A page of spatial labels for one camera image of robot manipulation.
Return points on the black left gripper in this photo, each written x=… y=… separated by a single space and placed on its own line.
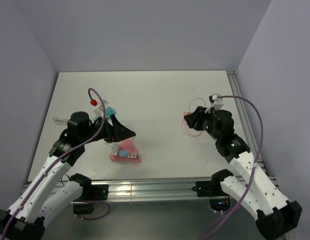
x=121 y=132

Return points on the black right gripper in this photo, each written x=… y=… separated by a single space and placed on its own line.
x=197 y=116

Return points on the pink triangular power strip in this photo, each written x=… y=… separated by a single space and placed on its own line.
x=124 y=145

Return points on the blue charger plug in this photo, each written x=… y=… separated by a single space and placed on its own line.
x=123 y=153

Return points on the white charger plug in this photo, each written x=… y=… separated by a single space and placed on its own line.
x=114 y=152

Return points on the brown charger plug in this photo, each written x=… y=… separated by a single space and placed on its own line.
x=132 y=155

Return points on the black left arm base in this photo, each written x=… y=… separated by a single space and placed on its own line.
x=91 y=198

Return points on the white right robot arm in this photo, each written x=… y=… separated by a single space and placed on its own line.
x=274 y=214

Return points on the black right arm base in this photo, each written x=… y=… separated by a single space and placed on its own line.
x=218 y=200

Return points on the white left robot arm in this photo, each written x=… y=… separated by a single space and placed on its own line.
x=28 y=217

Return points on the teal power strip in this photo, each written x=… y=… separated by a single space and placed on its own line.
x=108 y=112

